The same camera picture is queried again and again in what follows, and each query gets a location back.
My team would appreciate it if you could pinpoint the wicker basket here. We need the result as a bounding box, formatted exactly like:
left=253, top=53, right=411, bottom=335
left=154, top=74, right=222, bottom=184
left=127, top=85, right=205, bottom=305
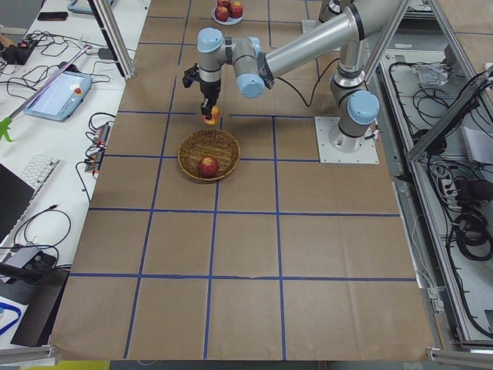
left=178, top=129, right=240, bottom=183

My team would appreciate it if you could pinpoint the teach pendant tablet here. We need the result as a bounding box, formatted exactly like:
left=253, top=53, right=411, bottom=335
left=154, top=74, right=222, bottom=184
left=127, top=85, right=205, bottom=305
left=23, top=72, right=92, bottom=122

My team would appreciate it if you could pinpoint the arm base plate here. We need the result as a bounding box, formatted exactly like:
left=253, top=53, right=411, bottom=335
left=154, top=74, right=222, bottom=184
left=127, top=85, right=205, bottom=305
left=314, top=116, right=379, bottom=165

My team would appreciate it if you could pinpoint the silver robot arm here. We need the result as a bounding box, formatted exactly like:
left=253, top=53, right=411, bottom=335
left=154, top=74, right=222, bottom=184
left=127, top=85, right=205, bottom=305
left=183, top=1, right=407, bottom=138

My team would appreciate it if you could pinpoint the white keyboard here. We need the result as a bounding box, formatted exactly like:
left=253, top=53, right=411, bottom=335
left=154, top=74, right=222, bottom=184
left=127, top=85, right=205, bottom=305
left=8, top=154, right=62, bottom=235

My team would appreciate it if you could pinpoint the red yellow apple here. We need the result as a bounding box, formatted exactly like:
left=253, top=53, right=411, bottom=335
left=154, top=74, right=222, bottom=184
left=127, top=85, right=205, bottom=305
left=203, top=107, right=220, bottom=126

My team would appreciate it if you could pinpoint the red apple plate top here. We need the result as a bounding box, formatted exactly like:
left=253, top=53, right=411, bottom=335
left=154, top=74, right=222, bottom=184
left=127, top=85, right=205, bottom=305
left=229, top=1, right=243, bottom=19

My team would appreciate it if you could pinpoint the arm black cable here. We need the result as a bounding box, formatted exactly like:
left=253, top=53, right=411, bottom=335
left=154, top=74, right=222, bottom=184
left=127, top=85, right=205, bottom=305
left=275, top=54, right=340, bottom=107

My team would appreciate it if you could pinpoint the black smartphone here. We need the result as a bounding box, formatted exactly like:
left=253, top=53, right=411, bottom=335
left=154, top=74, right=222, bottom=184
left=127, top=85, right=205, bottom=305
left=37, top=12, right=69, bottom=22

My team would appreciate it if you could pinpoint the light blue plate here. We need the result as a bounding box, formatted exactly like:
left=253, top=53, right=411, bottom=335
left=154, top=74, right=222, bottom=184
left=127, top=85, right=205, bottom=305
left=211, top=6, right=243, bottom=25

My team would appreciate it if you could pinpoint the red apple plate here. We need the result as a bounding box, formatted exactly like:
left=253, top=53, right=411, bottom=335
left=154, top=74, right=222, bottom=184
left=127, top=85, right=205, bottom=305
left=216, top=0, right=230, bottom=8
left=229, top=1, right=243, bottom=19
left=214, top=6, right=230, bottom=22

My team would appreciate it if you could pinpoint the reacher grabber stick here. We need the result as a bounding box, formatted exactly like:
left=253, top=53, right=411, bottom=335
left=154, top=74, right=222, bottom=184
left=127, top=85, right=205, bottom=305
left=1, top=45, right=92, bottom=143

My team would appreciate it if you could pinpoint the dark red apple in basket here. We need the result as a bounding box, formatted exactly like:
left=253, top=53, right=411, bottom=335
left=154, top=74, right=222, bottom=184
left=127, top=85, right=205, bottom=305
left=199, top=156, right=220, bottom=178

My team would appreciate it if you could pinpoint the red apple plate left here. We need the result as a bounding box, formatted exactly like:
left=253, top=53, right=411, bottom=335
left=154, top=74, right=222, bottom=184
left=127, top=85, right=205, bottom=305
left=216, top=0, right=230, bottom=8

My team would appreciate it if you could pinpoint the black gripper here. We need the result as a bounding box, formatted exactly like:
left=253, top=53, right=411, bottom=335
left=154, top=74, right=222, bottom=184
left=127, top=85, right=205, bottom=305
left=200, top=80, right=220, bottom=119

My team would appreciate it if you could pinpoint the red apple plate front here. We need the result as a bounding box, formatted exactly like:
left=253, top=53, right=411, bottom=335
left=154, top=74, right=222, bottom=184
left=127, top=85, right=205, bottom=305
left=214, top=6, right=230, bottom=22

